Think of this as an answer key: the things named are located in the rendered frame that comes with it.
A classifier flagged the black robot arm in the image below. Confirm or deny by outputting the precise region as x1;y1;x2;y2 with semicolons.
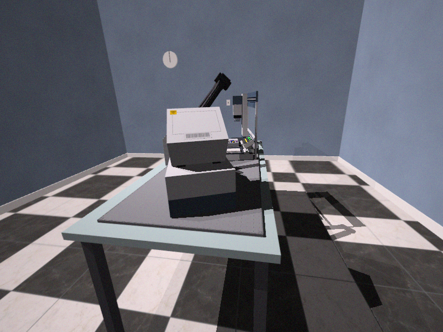
198;73;231;108

